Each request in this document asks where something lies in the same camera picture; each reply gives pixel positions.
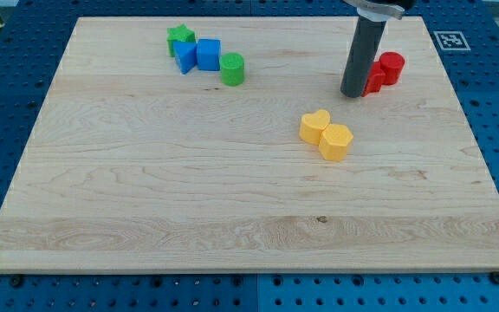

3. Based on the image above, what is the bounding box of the green cylinder block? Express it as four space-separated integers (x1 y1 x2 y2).
219 53 245 86

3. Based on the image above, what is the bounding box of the yellow hexagon block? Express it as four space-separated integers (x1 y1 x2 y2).
318 124 353 161

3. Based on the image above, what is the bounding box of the white fiducial marker tag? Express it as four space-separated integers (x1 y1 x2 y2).
433 30 470 51

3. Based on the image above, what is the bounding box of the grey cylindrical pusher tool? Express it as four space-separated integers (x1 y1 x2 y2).
340 16 386 98

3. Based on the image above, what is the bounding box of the blue cube block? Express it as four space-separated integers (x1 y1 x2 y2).
197 38 221 71

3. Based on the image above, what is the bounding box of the red notched block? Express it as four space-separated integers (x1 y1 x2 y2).
361 62 386 97

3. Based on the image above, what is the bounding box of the light wooden board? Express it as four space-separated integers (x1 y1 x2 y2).
0 17 499 275

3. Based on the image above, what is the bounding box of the blue triangle block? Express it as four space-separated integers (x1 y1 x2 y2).
173 42 197 75

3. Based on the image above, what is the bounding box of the yellow heart block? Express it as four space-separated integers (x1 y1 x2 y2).
299 109 331 145

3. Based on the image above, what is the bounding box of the green star block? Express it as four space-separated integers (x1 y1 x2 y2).
167 24 196 57

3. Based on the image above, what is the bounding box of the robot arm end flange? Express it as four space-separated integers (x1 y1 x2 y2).
343 0 417 22

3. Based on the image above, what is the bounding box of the red cylinder block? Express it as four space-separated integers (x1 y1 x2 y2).
379 52 405 85

